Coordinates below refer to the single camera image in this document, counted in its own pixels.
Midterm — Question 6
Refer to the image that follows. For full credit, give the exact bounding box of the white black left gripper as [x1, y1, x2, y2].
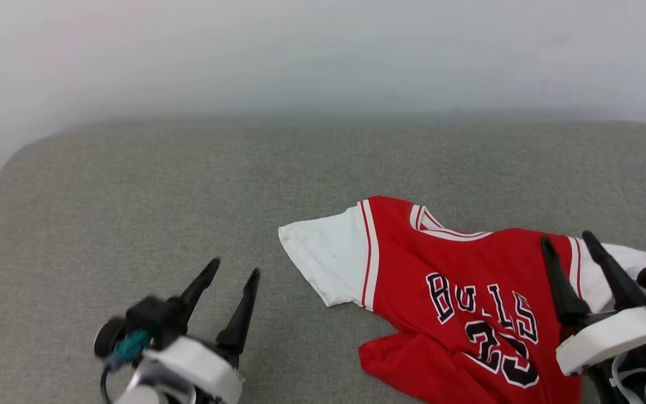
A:
[94, 257, 261, 404]

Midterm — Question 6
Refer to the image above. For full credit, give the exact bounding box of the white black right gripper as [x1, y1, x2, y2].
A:
[539, 230, 646, 377]

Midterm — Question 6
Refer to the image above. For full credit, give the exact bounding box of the red white Bulls basketball jersey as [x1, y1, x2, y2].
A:
[278, 195, 646, 404]

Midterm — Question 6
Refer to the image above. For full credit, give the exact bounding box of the grey fabric sofa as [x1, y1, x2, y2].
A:
[0, 121, 646, 404]

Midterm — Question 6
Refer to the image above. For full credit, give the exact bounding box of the teal cable connector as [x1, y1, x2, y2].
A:
[104, 329, 151, 371]

